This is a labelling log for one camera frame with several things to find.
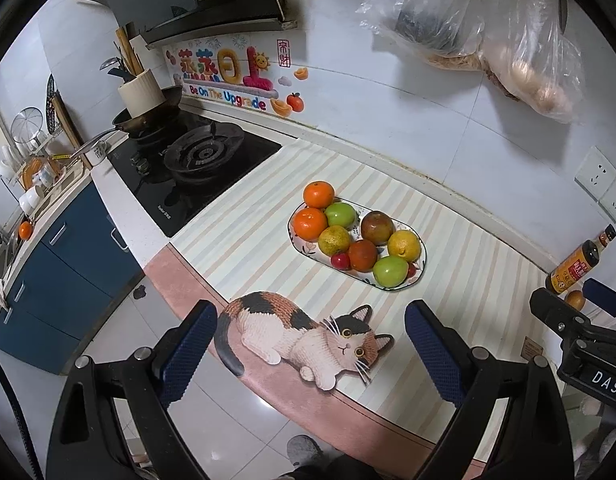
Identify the person's right hand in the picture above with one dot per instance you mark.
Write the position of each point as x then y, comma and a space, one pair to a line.
594, 405

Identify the white mug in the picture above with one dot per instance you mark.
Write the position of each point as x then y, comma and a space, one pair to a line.
99, 152

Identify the floral oval plate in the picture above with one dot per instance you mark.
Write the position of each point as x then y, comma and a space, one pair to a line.
304, 248

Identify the metal dish rack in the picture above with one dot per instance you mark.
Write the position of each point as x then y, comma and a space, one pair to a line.
43, 165

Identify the wooden spatula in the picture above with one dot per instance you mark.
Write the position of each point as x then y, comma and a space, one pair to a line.
128, 50

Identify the plastic bag with dark contents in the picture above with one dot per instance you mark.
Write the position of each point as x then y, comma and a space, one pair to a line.
428, 15

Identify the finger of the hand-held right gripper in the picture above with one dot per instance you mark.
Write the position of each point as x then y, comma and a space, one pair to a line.
605, 296
555, 310

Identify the small orange round object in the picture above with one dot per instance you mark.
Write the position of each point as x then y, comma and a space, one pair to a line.
574, 300

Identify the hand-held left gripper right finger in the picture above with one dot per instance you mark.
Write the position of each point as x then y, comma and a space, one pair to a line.
433, 355

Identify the orange tangerine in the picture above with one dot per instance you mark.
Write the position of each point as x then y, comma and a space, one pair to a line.
310, 223
318, 194

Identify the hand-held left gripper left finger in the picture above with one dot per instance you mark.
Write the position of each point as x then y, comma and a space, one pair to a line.
188, 350

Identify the black wok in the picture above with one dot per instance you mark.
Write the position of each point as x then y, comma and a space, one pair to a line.
148, 122

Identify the small green apple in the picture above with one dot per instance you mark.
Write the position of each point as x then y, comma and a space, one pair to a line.
341, 213

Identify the dark orange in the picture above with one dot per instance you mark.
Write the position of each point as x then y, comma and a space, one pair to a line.
363, 255

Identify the striped cat print mat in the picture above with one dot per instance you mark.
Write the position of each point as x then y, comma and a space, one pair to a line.
248, 220

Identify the yellow lemon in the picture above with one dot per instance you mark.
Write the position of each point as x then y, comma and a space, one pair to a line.
404, 245

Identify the cream ribbed utensil holder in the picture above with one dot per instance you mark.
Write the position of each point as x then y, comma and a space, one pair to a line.
140, 92

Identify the large green apple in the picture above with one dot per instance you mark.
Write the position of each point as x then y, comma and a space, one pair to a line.
389, 271

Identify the white bowl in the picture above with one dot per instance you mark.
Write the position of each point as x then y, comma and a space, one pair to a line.
30, 197

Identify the brown sauce bottle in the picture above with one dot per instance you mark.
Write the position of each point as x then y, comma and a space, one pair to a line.
578, 262

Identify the red cherry tomato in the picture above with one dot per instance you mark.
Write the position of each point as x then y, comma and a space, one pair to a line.
340, 260

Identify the plastic bag with pale contents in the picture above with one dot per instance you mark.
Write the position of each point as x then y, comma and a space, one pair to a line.
533, 60

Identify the wooden cutting board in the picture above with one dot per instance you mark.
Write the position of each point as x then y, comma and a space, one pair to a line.
70, 132

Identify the colourful wall sticker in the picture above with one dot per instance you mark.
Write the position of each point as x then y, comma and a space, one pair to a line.
228, 72

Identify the small orange fruit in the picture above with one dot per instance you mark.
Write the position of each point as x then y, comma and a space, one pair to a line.
25, 230

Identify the metal strainer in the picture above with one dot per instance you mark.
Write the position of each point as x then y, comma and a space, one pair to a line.
27, 125

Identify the white rag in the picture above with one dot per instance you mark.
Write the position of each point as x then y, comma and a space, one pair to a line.
0, 296

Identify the brown round fruit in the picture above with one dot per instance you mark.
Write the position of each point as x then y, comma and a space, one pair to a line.
377, 226

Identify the blue kitchen cabinet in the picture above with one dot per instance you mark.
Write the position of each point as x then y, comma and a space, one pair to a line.
78, 260

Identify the grey fuzzy slipper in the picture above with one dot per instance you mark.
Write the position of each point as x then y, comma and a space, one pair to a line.
306, 450

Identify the black gas stove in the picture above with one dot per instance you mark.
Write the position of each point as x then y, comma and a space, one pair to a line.
188, 170

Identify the yellow-green citrus fruit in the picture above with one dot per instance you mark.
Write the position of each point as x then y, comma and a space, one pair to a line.
334, 240

